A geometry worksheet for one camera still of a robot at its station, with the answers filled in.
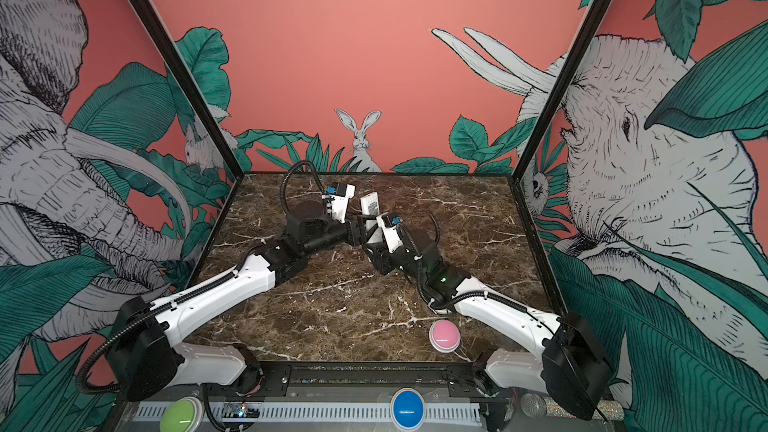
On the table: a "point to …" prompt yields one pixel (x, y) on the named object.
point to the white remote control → (369, 205)
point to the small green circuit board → (241, 410)
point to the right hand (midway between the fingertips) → (365, 241)
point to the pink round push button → (444, 336)
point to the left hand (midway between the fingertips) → (376, 214)
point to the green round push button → (184, 414)
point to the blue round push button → (407, 409)
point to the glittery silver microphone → (536, 406)
